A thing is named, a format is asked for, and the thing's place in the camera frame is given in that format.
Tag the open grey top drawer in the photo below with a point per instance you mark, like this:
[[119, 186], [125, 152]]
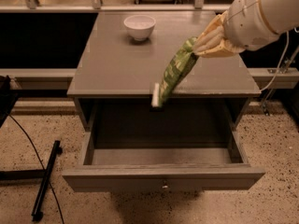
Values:
[[190, 144]]

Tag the grey wooden drawer cabinet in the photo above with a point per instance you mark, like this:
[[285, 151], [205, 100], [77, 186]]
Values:
[[114, 65]]

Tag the black metal floor stand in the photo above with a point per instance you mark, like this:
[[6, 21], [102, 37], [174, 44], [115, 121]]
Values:
[[42, 174]]

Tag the green rice chip bag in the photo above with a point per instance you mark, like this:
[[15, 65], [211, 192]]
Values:
[[178, 68]]

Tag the yellow-beige gripper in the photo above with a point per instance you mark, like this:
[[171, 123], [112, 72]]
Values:
[[248, 22]]

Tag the white ceramic bowl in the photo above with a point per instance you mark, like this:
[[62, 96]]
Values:
[[139, 27]]

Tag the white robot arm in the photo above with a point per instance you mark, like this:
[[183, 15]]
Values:
[[247, 25]]

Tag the black equipment at left edge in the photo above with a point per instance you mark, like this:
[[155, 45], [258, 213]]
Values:
[[8, 98]]

